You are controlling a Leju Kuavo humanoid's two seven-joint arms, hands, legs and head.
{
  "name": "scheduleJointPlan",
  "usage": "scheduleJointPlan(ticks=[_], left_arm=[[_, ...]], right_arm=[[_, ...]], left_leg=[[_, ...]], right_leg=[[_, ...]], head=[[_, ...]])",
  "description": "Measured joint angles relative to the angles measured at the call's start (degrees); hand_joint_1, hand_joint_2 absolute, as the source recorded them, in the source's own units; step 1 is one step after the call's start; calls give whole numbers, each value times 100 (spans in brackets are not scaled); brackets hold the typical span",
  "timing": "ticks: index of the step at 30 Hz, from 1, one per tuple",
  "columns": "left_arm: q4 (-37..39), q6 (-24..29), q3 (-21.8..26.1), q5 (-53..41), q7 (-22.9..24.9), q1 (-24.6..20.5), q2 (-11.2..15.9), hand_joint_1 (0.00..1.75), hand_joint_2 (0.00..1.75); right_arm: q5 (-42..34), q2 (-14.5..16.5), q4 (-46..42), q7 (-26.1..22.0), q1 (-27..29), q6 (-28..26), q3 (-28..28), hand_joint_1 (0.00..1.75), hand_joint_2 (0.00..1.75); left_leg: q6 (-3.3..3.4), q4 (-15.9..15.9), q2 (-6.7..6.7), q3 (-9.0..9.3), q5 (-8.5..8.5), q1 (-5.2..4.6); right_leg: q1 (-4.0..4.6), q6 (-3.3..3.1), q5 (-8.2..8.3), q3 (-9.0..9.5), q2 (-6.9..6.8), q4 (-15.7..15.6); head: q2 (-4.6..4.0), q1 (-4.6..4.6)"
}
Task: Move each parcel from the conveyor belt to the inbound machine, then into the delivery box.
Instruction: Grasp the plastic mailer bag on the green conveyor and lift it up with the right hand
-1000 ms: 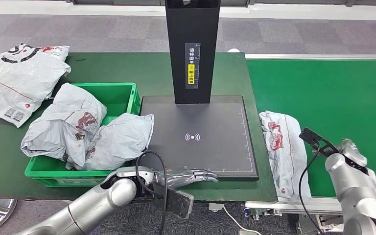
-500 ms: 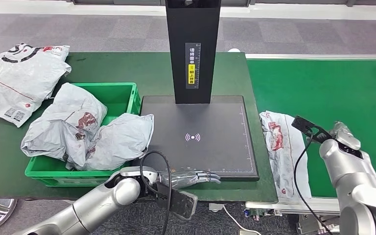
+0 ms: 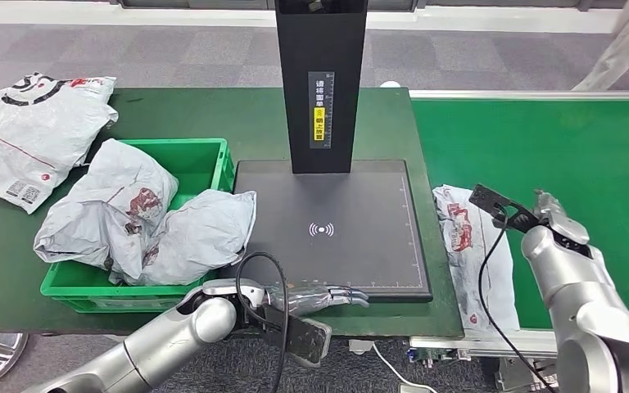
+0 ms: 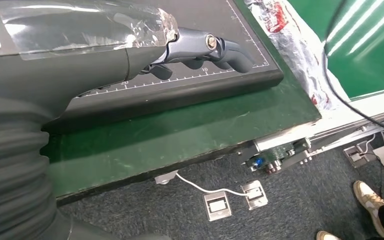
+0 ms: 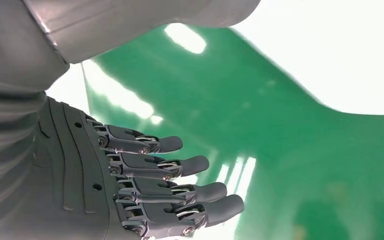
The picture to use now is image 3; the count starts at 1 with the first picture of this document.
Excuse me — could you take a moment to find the white parcel bag black print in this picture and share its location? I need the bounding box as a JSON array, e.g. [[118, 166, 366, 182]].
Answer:
[[0, 71, 119, 215]]

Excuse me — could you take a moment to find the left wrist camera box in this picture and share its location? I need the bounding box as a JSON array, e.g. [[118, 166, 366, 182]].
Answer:
[[262, 303, 333, 368]]

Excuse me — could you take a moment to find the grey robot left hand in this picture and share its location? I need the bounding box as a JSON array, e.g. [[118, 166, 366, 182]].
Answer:
[[268, 282, 371, 319]]

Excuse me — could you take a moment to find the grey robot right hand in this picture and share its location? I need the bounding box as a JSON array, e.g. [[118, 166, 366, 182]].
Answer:
[[531, 189, 569, 219]]

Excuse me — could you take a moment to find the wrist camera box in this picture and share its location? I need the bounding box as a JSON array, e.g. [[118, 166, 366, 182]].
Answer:
[[468, 184, 539, 234], [262, 303, 333, 368]]

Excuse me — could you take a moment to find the plain grey parcel bag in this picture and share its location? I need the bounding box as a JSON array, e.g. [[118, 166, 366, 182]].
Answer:
[[33, 138, 180, 280]]

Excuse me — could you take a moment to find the black yellow label sticker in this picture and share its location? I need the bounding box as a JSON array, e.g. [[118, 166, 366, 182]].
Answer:
[[307, 71, 336, 150]]

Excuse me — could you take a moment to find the grey parcel bag red print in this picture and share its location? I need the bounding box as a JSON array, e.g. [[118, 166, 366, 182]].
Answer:
[[432, 184, 522, 333], [109, 189, 257, 287]]

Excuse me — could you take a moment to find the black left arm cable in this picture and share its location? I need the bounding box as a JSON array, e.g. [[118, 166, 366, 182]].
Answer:
[[235, 251, 291, 393]]

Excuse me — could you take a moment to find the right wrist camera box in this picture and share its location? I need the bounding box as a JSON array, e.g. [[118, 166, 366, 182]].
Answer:
[[468, 184, 539, 234]]

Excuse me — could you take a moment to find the black inbound scanner machine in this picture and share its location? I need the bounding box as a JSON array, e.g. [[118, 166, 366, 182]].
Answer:
[[233, 0, 434, 303]]

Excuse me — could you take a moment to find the green plastic crate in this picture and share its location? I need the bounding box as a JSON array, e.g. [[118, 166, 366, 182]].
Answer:
[[40, 138, 236, 314]]

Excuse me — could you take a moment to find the white cable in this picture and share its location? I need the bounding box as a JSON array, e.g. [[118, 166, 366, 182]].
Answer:
[[373, 344, 425, 393]]

